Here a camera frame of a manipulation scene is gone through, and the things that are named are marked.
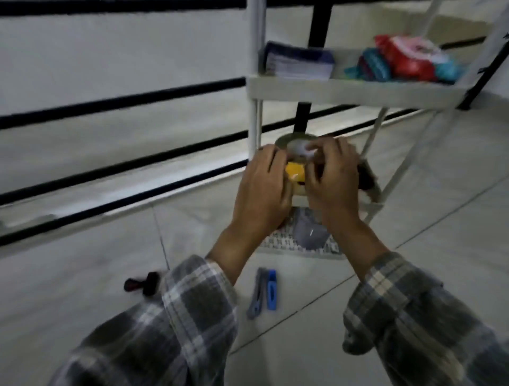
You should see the person's right hand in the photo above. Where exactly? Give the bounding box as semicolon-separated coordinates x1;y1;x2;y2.
304;137;363;232

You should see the person's left hand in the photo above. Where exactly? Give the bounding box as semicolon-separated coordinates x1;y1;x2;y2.
232;143;296;240

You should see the green tape roll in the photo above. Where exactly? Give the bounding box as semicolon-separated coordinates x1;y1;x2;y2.
274;133;321;196

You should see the yellow plastic piece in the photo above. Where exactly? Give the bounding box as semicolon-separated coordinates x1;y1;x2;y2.
285;161;306;184

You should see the person's left forearm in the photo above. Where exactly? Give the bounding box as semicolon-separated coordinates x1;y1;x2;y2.
50;221;264;386

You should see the person's right forearm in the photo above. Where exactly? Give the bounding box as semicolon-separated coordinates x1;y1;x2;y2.
325;215;509;386

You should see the white shelf rack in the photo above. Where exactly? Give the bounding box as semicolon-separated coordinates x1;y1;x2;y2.
245;0;509;260

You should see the grey pouch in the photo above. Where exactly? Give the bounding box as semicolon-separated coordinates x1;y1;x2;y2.
291;218;331;251

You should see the teal striped packet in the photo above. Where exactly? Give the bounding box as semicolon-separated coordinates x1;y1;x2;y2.
344;48;393;82

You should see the stack of dark blue packets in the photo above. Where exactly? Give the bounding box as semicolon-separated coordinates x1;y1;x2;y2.
262;41;335;80

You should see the red snack packet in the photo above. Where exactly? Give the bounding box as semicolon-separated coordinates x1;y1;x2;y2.
373;34;451;83

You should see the blue utility knife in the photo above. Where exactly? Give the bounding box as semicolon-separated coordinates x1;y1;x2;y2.
266;269;278;311

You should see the small teal packet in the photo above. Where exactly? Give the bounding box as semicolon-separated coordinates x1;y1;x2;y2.
434;59;465;84

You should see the grey utility knife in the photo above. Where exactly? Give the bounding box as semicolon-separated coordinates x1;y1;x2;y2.
246;267;268;320

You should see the black metal railing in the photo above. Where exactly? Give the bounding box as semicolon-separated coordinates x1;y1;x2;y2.
0;0;509;248

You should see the black and red tool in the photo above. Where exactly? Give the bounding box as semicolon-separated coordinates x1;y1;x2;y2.
123;271;160;297

